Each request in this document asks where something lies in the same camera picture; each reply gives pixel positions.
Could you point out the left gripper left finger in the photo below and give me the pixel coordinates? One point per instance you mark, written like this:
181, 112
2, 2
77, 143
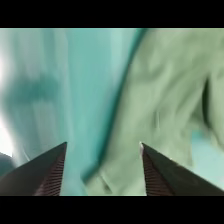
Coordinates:
43, 176

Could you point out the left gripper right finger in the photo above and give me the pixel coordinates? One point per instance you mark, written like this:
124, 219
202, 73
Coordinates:
166, 176

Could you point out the pale green shirt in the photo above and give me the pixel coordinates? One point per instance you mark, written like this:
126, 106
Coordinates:
160, 100

